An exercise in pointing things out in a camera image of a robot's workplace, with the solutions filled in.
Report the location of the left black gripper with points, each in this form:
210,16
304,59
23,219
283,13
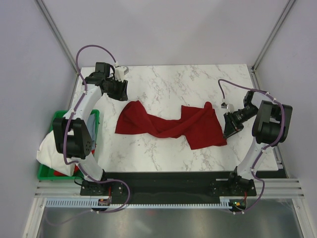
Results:
122,94

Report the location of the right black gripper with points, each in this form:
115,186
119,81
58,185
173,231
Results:
231,126

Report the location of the dark red t shirt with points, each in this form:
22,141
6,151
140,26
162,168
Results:
200,126

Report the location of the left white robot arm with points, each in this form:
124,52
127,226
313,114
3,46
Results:
71,134

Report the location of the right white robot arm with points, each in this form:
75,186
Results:
271,125

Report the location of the grey blue t shirt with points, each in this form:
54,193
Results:
91,126

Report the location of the white t shirt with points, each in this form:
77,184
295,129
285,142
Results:
47,150

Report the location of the bright red t shirt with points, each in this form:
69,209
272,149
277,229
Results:
60,169

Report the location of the green plastic bin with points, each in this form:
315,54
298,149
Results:
46,173

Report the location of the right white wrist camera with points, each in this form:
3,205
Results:
227,107

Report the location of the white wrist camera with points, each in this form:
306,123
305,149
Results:
120,72
227,107

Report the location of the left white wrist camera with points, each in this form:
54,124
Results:
120,72

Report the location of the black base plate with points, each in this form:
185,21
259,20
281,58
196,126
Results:
170,186

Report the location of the white slotted cable duct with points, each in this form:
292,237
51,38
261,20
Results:
114,202

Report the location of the left aluminium frame post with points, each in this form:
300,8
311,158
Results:
56,32

